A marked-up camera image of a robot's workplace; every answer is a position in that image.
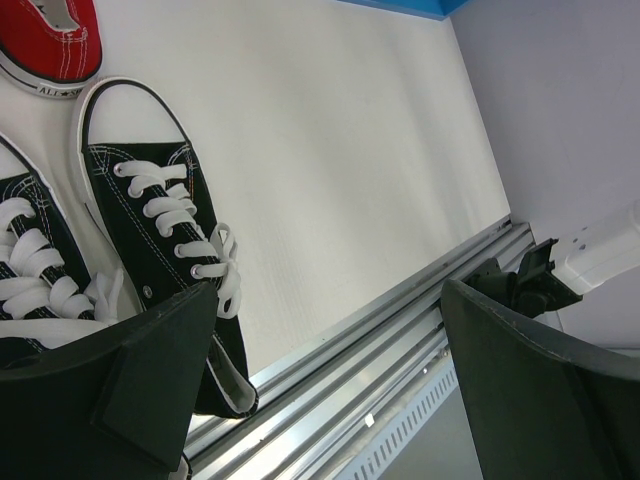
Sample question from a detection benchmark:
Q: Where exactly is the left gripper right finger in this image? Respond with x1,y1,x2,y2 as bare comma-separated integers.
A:
441,280,639,479

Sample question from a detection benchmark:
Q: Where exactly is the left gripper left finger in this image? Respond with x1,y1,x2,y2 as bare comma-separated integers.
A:
1,284,218,479

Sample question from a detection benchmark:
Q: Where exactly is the black sneaker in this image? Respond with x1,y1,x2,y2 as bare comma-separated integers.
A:
1,137,124,368
71,76,259,419

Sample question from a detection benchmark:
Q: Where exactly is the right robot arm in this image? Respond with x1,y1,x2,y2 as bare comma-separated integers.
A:
465,201,639,318

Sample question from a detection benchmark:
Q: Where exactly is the right red sneaker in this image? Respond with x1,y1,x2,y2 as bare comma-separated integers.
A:
1,0,103,99

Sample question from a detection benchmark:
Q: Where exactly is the slotted cable duct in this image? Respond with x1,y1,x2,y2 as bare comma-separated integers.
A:
321,356,458,480

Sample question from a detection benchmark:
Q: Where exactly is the aluminium mounting rail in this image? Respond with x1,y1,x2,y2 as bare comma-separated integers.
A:
186,219,534,479

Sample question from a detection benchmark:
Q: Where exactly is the blue shoe shelf frame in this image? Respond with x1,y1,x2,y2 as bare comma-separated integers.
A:
343,0,470,21

